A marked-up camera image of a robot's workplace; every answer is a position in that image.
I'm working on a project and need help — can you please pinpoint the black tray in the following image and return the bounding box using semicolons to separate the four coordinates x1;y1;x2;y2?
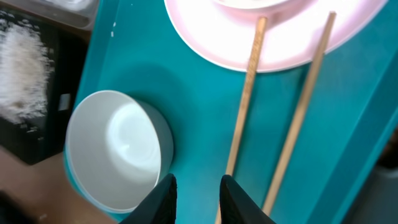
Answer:
1;6;88;165

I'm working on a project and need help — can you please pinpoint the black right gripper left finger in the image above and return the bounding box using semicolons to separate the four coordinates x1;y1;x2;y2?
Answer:
119;174;177;224

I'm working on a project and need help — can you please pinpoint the wooden chopstick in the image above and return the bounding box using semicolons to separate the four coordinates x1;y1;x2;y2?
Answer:
262;11;336;216
214;16;269;224

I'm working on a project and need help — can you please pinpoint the clear plastic bin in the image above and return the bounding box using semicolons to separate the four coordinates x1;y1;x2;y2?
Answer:
1;0;100;30

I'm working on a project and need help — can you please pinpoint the right wooden chopstick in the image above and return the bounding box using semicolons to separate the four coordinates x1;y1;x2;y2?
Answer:
262;11;336;216

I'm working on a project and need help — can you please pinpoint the large pink plate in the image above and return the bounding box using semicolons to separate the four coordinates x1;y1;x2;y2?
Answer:
164;0;387;72

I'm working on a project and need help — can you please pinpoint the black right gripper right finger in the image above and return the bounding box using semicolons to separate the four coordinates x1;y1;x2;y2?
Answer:
220;175;275;224

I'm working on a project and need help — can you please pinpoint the left wooden chopstick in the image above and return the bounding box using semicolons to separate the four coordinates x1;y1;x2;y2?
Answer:
214;16;269;224

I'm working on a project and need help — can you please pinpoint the grey bowl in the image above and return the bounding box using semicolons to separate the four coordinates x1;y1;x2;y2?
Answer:
65;90;174;213

